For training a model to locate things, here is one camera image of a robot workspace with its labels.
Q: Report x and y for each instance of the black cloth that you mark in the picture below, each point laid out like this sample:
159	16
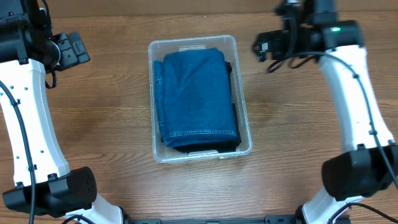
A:
221	147

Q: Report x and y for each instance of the clear plastic container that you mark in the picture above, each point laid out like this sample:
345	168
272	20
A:
157	50

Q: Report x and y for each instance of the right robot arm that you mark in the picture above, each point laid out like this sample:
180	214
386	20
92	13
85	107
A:
312	30

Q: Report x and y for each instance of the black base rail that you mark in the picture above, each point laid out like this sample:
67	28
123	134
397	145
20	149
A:
211	221

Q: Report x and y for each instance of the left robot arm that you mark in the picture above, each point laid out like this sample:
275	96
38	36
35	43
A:
44	182

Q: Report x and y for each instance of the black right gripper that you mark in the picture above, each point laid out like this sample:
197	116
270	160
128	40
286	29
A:
273	38

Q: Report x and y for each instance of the teal blue towel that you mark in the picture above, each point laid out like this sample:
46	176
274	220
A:
193	98

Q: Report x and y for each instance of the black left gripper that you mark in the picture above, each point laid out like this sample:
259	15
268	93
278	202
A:
69	58

